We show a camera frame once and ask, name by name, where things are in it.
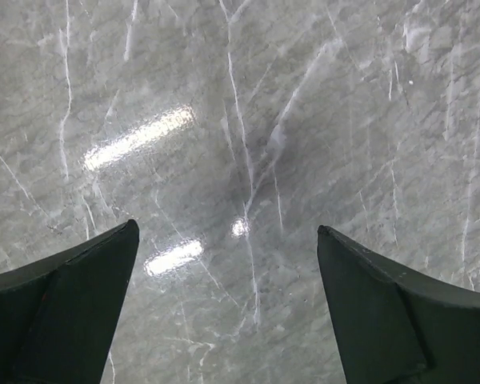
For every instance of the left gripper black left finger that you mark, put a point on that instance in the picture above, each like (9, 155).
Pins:
(58, 315)

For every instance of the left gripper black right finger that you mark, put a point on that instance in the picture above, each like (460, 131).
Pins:
(393, 324)

